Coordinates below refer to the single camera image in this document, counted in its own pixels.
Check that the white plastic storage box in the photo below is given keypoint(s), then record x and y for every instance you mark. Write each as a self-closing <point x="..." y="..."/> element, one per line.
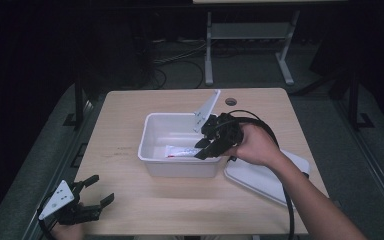
<point x="180" y="170"/>

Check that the black metal stand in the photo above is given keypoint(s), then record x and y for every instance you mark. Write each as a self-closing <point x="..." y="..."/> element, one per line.
<point x="78" y="100"/>
<point x="353" y="100"/>

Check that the person's right hand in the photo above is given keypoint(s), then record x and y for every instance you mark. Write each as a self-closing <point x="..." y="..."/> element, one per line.
<point x="256" y="148"/>

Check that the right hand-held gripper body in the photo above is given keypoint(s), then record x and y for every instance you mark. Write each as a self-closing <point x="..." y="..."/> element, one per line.
<point x="225" y="131"/>

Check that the grey metal frame desk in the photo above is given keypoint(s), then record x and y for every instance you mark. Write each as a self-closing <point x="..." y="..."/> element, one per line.
<point x="246" y="30"/>

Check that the white ointment tube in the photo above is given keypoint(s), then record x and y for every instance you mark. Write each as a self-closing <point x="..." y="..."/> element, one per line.
<point x="180" y="151"/>

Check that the white box lid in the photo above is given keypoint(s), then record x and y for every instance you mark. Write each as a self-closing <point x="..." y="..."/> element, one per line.
<point x="253" y="180"/>

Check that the person's left hand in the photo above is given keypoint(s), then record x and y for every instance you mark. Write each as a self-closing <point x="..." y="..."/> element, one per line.
<point x="67" y="232"/>

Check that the aluminium frame rail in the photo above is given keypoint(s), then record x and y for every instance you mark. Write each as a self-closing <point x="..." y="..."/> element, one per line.
<point x="58" y="176"/>
<point x="380" y="180"/>

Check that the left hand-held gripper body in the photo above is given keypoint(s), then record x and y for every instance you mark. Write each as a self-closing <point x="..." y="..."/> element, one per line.
<point x="76" y="211"/>

